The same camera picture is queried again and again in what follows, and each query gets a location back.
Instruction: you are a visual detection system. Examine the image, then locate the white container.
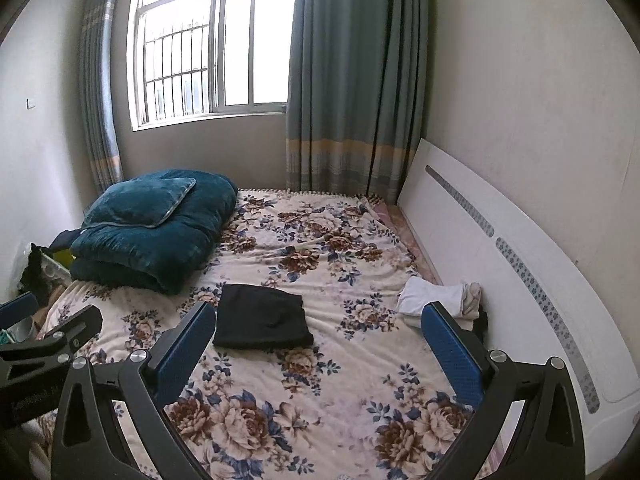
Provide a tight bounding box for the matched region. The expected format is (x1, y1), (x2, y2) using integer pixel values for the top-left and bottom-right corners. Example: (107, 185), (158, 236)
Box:
(7, 317), (37, 345)

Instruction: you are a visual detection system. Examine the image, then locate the white headboard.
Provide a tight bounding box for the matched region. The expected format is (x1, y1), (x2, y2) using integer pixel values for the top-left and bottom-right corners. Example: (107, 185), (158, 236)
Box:
(397, 137), (640, 476)

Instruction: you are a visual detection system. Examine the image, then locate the teal quilt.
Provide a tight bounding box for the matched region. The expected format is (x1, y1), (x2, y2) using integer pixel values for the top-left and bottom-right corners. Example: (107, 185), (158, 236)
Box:
(69, 170), (238, 296)

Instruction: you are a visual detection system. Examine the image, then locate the floral blanket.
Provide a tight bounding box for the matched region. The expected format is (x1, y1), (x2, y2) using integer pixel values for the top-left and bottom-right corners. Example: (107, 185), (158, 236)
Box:
(30, 189), (506, 480)

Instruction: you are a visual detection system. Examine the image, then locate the wide teal curtain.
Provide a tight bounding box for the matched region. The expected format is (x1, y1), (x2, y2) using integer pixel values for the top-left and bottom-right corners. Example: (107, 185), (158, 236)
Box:
(285, 0), (431, 198)

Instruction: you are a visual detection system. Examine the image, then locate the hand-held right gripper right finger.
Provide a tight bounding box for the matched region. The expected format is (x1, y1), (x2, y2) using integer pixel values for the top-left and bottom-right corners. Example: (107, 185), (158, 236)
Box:
(421, 301), (587, 480)

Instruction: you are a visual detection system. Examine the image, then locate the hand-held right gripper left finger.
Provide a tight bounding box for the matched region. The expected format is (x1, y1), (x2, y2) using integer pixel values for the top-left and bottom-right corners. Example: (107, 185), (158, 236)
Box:
(50, 301), (217, 480)

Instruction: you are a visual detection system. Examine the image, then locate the narrow teal curtain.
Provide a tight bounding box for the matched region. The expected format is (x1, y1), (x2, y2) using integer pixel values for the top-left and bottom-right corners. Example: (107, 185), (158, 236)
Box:
(80, 0), (125, 191)

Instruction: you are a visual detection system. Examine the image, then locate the black garment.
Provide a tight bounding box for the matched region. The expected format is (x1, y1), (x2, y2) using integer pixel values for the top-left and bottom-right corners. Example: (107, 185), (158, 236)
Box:
(212, 284), (315, 352)

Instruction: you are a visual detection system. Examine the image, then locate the black crumpled cloth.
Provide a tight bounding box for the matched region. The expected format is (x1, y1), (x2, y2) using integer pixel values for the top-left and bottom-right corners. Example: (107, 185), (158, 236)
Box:
(20, 242), (52, 301)

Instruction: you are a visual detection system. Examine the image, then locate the white garment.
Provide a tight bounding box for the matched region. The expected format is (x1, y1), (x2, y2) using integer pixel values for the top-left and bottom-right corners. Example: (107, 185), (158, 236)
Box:
(397, 276), (468, 318)

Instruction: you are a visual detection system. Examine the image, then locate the teal pillow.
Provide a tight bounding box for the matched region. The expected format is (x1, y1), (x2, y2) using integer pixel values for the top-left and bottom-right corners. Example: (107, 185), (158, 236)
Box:
(82, 176), (197, 231)

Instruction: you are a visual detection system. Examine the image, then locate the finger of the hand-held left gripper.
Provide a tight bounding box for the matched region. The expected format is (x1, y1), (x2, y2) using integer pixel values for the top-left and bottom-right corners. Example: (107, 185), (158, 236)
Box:
(0, 305), (104, 386)
(0, 292), (40, 331)

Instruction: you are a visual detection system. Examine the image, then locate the window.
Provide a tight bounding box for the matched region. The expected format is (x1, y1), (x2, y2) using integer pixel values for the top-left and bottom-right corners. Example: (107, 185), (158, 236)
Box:
(125, 0), (301, 132)

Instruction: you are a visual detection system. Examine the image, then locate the small black cloth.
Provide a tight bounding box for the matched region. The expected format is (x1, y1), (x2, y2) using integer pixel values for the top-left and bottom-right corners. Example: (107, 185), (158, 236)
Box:
(470, 310), (490, 342)

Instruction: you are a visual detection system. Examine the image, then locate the beige garment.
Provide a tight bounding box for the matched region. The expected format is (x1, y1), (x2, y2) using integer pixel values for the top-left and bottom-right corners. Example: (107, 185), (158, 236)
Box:
(460, 282), (483, 320)

